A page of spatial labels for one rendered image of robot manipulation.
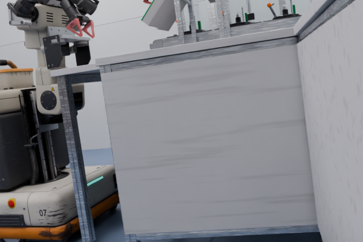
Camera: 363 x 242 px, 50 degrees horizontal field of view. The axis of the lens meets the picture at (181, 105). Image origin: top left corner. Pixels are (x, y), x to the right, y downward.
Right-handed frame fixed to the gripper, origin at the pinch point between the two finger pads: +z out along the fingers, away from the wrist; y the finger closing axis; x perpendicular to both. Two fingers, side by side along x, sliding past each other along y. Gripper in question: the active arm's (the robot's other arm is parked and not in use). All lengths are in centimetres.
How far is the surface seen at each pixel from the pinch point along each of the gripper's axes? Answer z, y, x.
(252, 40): 58, -30, -12
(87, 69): 7.3, -14.4, 41.8
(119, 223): 54, 38, 101
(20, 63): -252, 269, 178
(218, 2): 32.3, -13.8, -16.7
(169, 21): 9.1, 10.5, 1.7
